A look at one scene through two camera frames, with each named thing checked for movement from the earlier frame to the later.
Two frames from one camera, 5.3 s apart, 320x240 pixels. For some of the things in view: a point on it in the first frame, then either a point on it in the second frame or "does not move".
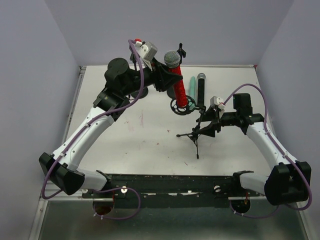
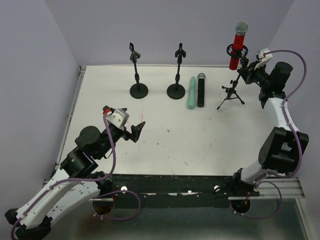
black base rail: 169,191 does not move
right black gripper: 216,123 -> 249,75
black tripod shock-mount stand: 184,105 -> 231,91
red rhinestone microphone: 172,59 -> 241,29
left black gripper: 159,76 -> 127,135
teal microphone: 192,92 does not move
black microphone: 201,77 does not move
